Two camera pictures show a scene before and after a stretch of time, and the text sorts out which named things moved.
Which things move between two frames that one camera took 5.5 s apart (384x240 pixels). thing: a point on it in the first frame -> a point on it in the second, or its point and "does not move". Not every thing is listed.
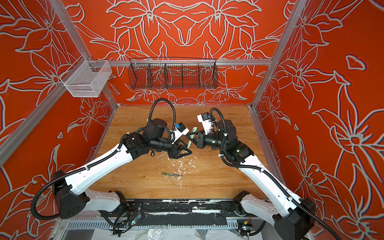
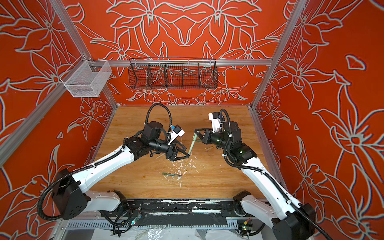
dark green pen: (169, 174) does not move
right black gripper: (201, 140) -> (207, 137)
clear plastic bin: (89, 79) does not move
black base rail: (193, 207) does not move
